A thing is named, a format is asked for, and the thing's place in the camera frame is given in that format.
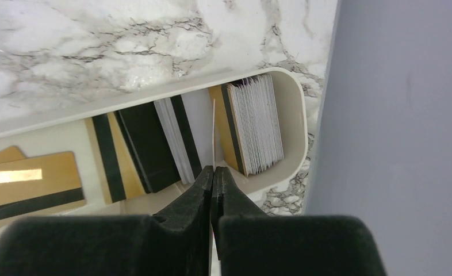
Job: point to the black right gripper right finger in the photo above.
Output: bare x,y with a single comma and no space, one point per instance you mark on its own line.
251,242

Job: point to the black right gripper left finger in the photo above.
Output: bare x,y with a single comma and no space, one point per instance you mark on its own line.
174,241

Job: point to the thin white card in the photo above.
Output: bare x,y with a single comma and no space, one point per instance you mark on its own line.
213,135

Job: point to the black card in tray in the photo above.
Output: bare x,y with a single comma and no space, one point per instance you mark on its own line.
148,146

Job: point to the grey card stack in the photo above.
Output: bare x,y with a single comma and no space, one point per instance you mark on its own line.
253,120

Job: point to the yellow card in tray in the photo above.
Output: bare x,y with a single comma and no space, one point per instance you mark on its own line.
42,184

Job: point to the cream oblong plastic tray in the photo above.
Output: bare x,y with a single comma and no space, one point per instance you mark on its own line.
66,130

